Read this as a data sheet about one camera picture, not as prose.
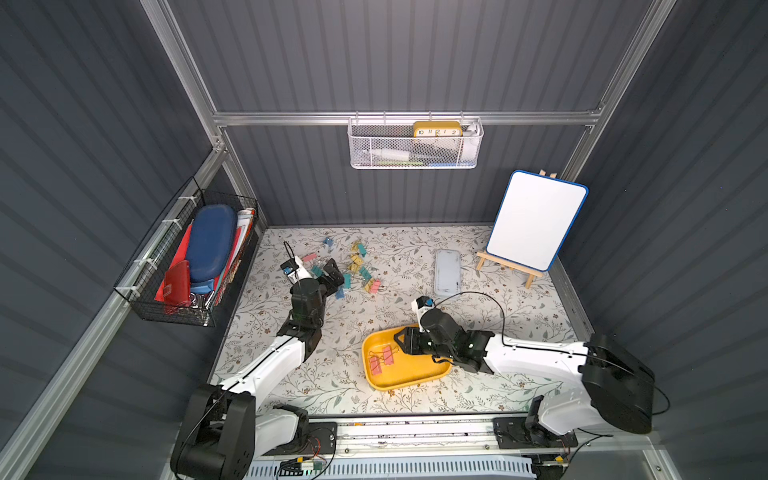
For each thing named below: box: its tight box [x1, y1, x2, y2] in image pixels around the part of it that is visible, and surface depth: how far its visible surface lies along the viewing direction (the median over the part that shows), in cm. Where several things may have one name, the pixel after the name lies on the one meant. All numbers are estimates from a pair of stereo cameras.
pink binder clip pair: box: [369, 345, 400, 376], surface depth 86 cm
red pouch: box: [164, 260, 192, 308], surface depth 66 cm
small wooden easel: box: [476, 252, 544, 289], surface depth 103 cm
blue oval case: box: [186, 204, 238, 293], surface depth 73 cm
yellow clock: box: [413, 121, 463, 137], surface depth 89 cm
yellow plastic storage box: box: [362, 327, 453, 391], surface depth 86 cm
